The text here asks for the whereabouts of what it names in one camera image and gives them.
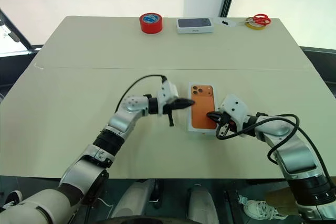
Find white sneaker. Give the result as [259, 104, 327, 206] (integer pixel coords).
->
[243, 199, 288, 221]

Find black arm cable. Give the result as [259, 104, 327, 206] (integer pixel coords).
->
[215, 113, 334, 196]
[114, 74, 168, 116]

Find yellow tape roll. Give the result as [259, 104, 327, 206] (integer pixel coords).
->
[245, 17, 266, 30]

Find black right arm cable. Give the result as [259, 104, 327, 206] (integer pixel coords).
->
[215, 113, 334, 196]

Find white box with dark phone print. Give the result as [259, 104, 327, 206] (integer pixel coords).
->
[176, 17, 215, 35]

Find red handled scissors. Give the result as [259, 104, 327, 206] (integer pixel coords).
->
[238, 13, 271, 26]

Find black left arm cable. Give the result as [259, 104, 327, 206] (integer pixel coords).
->
[114, 74, 168, 116]

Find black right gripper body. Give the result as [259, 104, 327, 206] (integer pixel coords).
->
[217, 113, 239, 138]

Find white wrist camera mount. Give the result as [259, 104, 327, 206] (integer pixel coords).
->
[156, 81, 180, 116]
[219, 93, 250, 130]

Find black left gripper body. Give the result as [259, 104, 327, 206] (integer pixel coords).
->
[162, 100, 182, 127]

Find white box lid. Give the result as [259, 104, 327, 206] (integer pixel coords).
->
[187, 81, 220, 137]

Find dark slanted frame bar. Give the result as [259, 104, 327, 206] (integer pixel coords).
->
[0, 8, 43, 54]

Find red tape roll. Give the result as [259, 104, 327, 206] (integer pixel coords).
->
[139, 13, 163, 35]

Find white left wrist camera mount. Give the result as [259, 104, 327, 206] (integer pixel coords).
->
[156, 81, 180, 116]

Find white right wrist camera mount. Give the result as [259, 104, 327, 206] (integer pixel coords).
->
[219, 93, 250, 130]

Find olive trouser leg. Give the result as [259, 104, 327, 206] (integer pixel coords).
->
[265, 187, 300, 216]

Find grey rounded leg cover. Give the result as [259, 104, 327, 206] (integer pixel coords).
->
[112, 179, 155, 221]
[188, 184, 220, 224]

